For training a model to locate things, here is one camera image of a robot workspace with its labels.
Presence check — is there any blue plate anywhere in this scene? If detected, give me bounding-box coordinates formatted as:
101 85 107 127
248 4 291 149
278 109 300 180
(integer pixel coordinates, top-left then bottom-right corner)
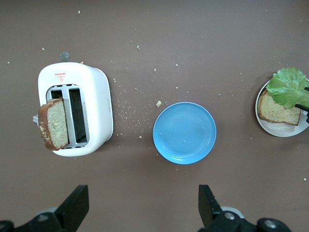
153 101 217 165

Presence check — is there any beige plate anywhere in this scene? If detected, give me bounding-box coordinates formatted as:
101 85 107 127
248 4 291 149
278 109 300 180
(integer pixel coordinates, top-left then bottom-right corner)
255 77 309 138

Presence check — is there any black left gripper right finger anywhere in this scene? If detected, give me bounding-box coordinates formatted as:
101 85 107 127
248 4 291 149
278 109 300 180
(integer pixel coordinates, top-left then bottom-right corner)
197 185 293 232

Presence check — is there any white toaster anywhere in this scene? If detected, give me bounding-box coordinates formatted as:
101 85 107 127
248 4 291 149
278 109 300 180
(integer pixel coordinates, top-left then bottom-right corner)
37 50 114 157

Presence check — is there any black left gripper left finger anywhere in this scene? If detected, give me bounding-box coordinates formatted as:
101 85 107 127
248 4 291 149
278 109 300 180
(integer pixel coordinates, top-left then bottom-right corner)
0 185 89 232

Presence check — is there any brown table cover sheet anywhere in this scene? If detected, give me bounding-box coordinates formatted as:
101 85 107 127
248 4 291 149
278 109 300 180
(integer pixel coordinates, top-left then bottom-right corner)
0 0 309 232

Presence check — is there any green lettuce leaf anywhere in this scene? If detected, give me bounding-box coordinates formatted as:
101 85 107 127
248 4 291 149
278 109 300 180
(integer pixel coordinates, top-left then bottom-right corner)
265 67 309 109

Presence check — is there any brown crust bread slice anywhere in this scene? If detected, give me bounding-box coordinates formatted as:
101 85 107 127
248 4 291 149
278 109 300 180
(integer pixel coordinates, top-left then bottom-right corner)
38 97 70 151
257 88 302 126

